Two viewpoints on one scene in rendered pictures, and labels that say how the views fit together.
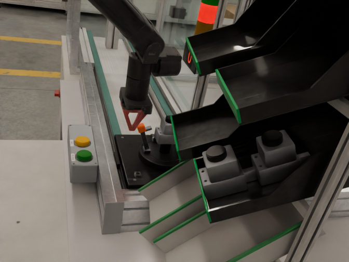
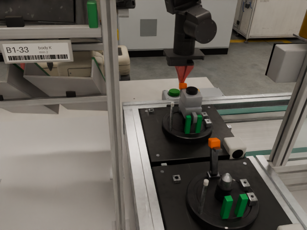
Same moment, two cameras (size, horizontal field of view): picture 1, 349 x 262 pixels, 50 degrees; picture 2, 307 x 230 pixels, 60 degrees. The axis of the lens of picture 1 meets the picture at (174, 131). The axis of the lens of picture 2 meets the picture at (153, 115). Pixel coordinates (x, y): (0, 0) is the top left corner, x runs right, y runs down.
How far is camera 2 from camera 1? 110 cm
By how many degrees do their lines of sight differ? 83
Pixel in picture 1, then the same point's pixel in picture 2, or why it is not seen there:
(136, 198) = (127, 114)
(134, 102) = (170, 51)
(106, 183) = (143, 102)
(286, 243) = not seen: outside the picture
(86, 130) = (214, 94)
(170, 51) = (196, 11)
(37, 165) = not seen: hidden behind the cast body
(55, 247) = not seen: hidden behind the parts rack
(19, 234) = (124, 99)
